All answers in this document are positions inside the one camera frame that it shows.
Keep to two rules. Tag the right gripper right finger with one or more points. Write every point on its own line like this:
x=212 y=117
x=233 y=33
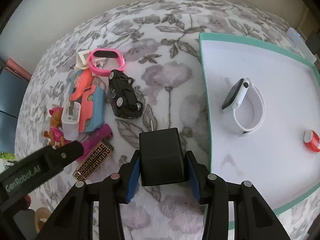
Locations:
x=253 y=217

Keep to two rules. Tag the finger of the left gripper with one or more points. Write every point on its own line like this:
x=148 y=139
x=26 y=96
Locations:
x=34 y=170

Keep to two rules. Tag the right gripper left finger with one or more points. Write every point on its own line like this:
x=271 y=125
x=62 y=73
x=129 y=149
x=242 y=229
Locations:
x=73 y=217

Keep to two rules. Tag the black power adapter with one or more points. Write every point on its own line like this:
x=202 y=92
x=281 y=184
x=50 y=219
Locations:
x=161 y=157

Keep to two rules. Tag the black toy car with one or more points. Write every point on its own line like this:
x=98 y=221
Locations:
x=124 y=101

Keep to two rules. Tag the white plastic frame holder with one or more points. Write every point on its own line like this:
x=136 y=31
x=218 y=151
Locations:
x=82 y=60

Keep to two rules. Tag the beige tape roll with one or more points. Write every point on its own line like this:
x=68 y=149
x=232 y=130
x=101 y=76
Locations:
x=41 y=216

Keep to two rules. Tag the gold patterned lighter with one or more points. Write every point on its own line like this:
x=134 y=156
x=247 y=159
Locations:
x=95 y=158

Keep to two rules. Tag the pink dog figurine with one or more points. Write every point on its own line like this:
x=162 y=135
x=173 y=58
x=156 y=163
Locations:
x=55 y=133

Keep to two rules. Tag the white power adapter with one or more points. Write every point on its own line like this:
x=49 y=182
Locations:
x=70 y=120

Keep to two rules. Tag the magenta comb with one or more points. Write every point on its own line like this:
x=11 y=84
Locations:
x=104 y=132

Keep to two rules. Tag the dark blue cabinet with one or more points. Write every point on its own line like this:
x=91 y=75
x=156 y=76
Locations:
x=12 y=91

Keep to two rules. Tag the red white tape roll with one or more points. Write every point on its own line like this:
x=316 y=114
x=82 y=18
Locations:
x=311 y=140

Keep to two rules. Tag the lower blue orange toy card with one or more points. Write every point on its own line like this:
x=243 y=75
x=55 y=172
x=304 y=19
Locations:
x=92 y=109

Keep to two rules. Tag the pink pole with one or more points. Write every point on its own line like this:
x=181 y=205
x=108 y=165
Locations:
x=18 y=69

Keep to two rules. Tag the teal-rimmed white tray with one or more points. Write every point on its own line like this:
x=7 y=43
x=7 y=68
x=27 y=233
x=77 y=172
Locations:
x=274 y=158

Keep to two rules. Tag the white smartwatch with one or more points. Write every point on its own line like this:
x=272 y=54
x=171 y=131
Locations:
x=244 y=108

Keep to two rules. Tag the pink fitness band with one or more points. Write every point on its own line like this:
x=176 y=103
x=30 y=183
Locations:
x=114 y=60

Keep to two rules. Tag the translucent white box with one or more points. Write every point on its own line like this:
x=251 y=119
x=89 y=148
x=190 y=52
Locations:
x=300 y=44

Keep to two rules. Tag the floral tablecloth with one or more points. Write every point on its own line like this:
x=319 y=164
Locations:
x=159 y=40

